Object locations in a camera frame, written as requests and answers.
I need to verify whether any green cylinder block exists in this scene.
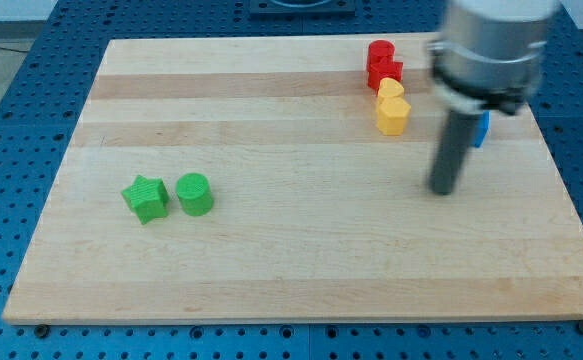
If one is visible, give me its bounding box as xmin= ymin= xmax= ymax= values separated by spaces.
xmin=175 ymin=173 xmax=214 ymax=216

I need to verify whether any red cylinder block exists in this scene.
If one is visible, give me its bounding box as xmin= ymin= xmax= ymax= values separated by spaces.
xmin=366 ymin=39 xmax=395 ymax=71

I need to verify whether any red star block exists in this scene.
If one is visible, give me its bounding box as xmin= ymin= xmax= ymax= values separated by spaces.
xmin=367 ymin=58 xmax=403 ymax=91

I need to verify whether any green star block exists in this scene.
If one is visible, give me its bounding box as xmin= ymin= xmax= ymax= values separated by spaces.
xmin=121 ymin=175 xmax=169 ymax=225

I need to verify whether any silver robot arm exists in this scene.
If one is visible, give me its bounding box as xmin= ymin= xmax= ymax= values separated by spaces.
xmin=428 ymin=0 xmax=560 ymax=115

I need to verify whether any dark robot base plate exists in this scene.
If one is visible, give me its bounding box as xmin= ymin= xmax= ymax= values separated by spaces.
xmin=247 ymin=0 xmax=356 ymax=15

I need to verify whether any yellow heart block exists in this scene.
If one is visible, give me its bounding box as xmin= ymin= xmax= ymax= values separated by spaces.
xmin=376 ymin=77 xmax=405 ymax=106

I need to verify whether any yellow pentagon block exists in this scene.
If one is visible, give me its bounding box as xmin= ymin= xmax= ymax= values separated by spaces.
xmin=376 ymin=97 xmax=411 ymax=136

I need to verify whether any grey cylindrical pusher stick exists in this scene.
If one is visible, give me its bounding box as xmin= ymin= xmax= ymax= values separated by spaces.
xmin=428 ymin=110 xmax=480 ymax=195

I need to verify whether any light wooden board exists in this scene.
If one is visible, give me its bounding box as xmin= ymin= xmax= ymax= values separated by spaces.
xmin=3 ymin=33 xmax=583 ymax=325

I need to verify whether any blue cube block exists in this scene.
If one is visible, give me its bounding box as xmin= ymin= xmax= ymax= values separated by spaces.
xmin=472 ymin=111 xmax=490 ymax=148

